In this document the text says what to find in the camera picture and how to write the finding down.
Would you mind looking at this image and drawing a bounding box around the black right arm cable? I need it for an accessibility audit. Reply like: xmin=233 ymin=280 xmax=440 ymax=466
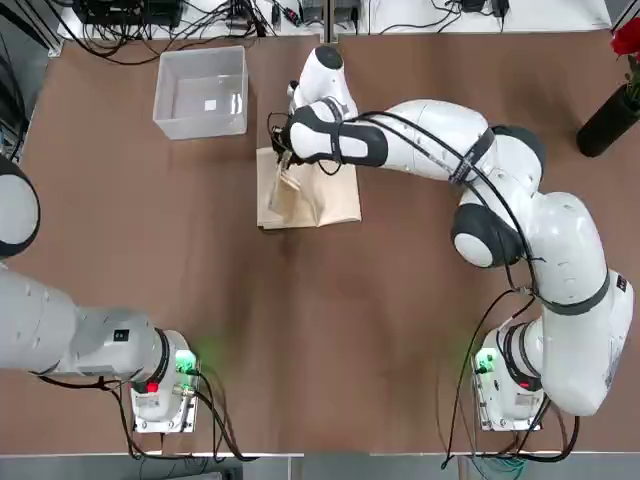
xmin=267 ymin=110 xmax=581 ymax=469

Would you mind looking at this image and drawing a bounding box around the black electronics box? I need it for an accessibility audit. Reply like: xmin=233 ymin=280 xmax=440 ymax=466
xmin=73 ymin=0 xmax=182 ymax=27

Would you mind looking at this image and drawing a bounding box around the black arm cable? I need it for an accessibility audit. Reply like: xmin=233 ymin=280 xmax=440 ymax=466
xmin=39 ymin=369 xmax=261 ymax=464
xmin=267 ymin=110 xmax=581 ymax=469

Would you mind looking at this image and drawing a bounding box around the red rose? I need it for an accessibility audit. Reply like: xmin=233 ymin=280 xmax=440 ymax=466
xmin=610 ymin=17 xmax=640 ymax=56

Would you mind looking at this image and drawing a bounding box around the clear plastic box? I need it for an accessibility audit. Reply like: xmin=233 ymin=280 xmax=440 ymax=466
xmin=152 ymin=45 xmax=250 ymax=140

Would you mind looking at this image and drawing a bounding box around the black vase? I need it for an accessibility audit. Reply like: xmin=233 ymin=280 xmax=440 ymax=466
xmin=575 ymin=82 xmax=640 ymax=159

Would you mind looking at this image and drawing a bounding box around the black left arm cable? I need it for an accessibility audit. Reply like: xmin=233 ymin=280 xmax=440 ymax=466
xmin=39 ymin=369 xmax=261 ymax=464

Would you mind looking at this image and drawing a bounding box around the aluminium frame post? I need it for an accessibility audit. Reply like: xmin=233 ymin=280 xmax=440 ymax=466
xmin=323 ymin=0 xmax=340 ymax=45

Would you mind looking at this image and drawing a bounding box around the cream tablecloth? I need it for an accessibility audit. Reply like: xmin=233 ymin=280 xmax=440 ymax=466
xmin=255 ymin=146 xmax=362 ymax=231

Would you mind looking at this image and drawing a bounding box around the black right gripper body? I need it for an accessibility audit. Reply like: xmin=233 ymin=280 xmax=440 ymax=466
xmin=271 ymin=123 xmax=298 ymax=167

